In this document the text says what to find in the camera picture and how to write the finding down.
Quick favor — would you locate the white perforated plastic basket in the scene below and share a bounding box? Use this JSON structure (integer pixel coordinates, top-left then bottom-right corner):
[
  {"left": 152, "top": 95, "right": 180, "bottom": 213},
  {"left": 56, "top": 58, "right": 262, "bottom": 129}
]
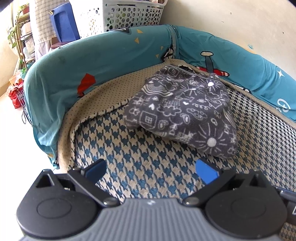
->
[{"left": 70, "top": 0, "right": 168, "bottom": 39}]

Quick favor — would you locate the wooden plant shelf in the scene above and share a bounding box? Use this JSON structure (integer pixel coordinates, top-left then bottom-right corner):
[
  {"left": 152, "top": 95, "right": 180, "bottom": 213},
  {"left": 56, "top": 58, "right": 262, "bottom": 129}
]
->
[{"left": 8, "top": 3, "right": 35, "bottom": 71}]

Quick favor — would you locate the blue cartoon-print bed bumper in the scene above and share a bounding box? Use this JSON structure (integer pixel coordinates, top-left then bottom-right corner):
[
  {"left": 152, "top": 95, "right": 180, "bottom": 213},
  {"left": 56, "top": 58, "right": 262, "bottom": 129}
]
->
[{"left": 23, "top": 25, "right": 295, "bottom": 167}]

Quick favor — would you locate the red bag on floor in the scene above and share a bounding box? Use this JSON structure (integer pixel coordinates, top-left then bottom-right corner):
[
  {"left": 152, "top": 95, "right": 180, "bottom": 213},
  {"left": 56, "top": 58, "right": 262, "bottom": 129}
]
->
[{"left": 8, "top": 79, "right": 25, "bottom": 109}]

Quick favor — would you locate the blue plastic stool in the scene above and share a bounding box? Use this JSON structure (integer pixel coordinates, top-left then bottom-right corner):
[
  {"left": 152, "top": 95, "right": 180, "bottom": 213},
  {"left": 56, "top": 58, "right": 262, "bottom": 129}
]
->
[{"left": 50, "top": 3, "right": 80, "bottom": 43}]

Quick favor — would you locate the houndstooth blue-beige bed mat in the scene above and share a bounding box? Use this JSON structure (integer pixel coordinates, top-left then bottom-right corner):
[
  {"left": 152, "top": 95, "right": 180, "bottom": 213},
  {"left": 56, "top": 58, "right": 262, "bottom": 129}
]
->
[{"left": 57, "top": 65, "right": 295, "bottom": 201}]

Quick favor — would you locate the grey doodle-print fleece garment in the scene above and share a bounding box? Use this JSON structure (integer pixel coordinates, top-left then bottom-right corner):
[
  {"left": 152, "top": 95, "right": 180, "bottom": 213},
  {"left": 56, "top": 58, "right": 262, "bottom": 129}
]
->
[{"left": 123, "top": 65, "right": 238, "bottom": 159}]

